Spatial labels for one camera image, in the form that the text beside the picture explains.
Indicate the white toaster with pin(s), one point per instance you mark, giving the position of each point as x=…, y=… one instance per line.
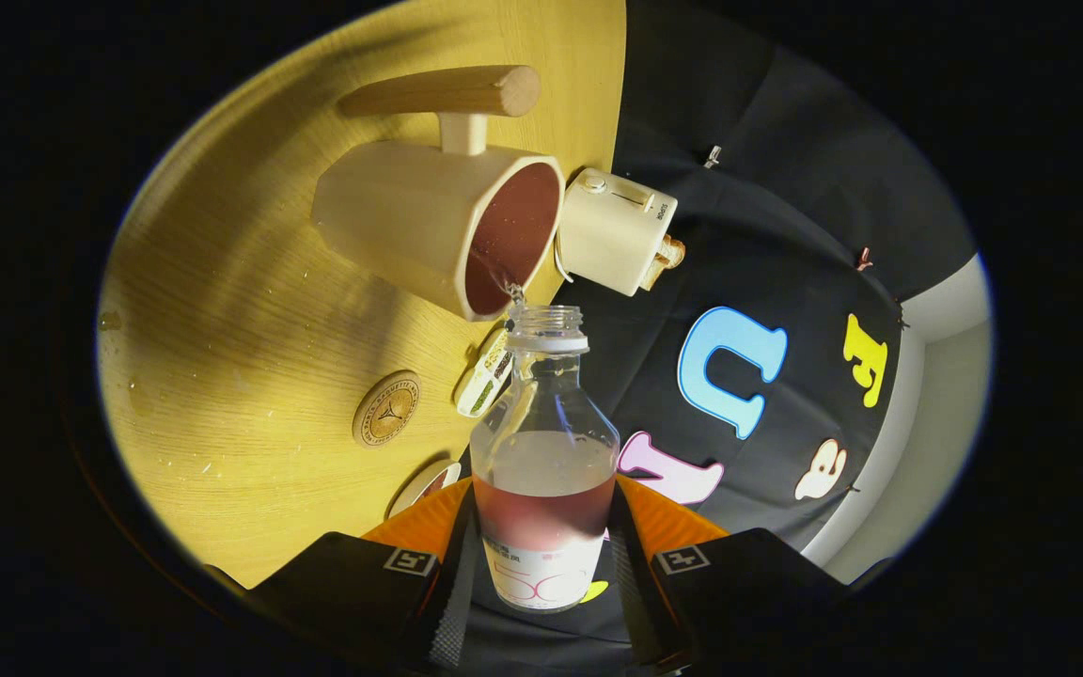
x=607, y=230

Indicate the clear plastic juice bottle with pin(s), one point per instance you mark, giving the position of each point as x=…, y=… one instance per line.
x=546, y=527

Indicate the round wooden coaster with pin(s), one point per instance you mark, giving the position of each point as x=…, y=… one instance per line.
x=386, y=409

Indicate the white round plate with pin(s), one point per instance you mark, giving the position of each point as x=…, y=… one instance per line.
x=410, y=491

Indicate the white divided grain dish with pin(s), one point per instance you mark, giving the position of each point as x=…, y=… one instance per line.
x=485, y=385

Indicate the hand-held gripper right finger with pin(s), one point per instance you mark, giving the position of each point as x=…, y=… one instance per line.
x=631, y=592

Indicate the black backdrop cloth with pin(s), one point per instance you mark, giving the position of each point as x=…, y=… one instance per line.
x=767, y=188

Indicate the toast slice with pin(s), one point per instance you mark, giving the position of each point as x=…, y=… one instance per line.
x=666, y=259

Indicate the red cloth clip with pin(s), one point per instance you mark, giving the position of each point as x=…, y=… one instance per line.
x=865, y=259

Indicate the silver cloth clip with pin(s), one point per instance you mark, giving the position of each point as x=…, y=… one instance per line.
x=713, y=157

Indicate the wooden table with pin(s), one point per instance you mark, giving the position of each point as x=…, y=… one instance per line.
x=222, y=376

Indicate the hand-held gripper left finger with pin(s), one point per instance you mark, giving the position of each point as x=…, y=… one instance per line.
x=452, y=602

